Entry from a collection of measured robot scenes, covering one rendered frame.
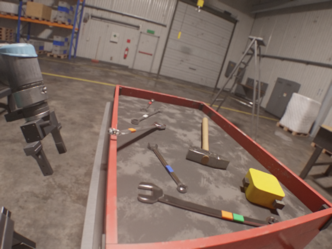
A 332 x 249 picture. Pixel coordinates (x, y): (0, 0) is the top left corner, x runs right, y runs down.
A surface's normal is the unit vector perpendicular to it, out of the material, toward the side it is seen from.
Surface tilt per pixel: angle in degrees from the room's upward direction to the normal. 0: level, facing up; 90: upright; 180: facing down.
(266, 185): 0
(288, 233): 90
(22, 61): 72
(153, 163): 0
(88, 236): 14
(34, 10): 90
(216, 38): 90
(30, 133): 84
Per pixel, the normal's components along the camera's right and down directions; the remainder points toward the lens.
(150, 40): 0.22, 0.39
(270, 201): -0.27, 0.26
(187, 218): 0.26, -0.91
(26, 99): 0.41, 0.22
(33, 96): 0.76, 0.08
